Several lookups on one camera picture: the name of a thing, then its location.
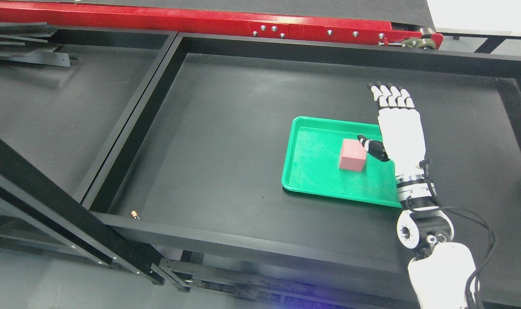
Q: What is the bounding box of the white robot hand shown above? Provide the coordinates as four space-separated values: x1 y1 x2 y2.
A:
358 82 427 179

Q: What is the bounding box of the pink block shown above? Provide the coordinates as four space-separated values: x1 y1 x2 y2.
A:
338 139 367 172

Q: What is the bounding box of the white robot forearm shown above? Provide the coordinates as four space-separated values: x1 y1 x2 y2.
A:
396 173 475 309

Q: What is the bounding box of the green tray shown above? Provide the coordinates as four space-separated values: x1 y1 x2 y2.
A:
280 116 400 209

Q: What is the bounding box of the black metal shelf right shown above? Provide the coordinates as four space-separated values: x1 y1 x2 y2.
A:
83 33 521 308

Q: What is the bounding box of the black metal shelf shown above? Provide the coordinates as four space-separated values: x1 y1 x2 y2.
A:
83 33 521 308
0 26 178 285

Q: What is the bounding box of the black metal shelf left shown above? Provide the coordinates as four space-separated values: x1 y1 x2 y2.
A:
0 26 178 285

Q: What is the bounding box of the small battery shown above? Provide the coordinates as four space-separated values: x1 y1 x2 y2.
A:
130 210 140 220

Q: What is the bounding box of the red conveyor frame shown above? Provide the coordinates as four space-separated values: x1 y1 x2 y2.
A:
0 0 444 48

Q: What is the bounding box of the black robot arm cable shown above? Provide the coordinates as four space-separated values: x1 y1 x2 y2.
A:
404 159 497 309

